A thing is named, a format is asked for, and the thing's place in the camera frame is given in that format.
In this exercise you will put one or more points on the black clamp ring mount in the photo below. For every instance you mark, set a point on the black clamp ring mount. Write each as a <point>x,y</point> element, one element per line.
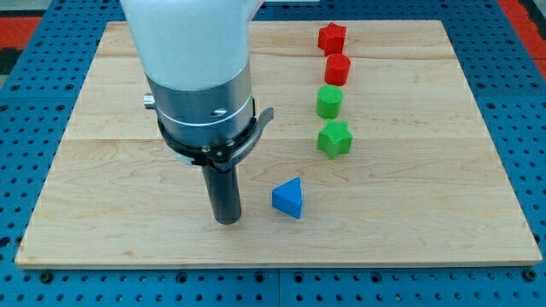
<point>220,132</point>

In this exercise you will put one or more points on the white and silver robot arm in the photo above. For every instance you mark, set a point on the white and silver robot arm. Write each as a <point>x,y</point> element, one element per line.
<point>195,56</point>

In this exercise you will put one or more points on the green star block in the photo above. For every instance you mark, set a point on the green star block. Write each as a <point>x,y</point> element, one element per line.
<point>335,138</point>

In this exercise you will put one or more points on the blue triangle block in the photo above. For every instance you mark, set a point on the blue triangle block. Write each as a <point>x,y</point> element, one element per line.
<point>288,198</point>

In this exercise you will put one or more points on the red star block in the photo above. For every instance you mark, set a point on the red star block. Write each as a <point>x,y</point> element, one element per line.
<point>331,39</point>

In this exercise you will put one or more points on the red cylinder block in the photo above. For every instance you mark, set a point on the red cylinder block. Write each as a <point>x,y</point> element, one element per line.
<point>337,69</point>

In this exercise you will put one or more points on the green cylinder block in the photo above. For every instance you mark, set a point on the green cylinder block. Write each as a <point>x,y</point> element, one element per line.
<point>329,99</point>

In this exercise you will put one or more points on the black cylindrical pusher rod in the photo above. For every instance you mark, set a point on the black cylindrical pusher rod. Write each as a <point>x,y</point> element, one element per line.
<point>224,194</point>

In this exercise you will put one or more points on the wooden board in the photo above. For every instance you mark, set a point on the wooden board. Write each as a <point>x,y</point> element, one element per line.
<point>423,185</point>

